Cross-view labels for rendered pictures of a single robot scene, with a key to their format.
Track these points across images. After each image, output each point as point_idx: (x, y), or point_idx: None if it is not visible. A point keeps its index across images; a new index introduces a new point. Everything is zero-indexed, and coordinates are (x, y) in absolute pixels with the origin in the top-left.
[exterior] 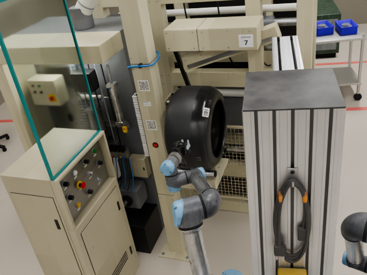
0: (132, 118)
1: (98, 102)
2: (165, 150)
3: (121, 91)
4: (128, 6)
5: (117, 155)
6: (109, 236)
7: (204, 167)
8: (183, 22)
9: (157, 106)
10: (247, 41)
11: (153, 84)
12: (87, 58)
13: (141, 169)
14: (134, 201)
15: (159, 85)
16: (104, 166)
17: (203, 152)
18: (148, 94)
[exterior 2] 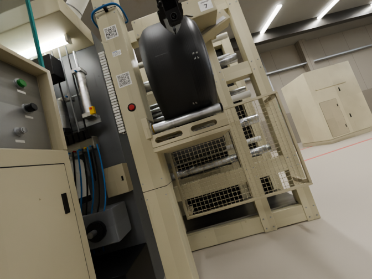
0: (106, 119)
1: (61, 96)
2: (146, 112)
3: (93, 92)
4: None
5: (80, 148)
6: (12, 270)
7: (206, 82)
8: None
9: (129, 53)
10: (206, 5)
11: (122, 29)
12: (41, 9)
13: (118, 181)
14: (108, 230)
15: (130, 45)
16: (45, 128)
17: (200, 45)
18: (117, 40)
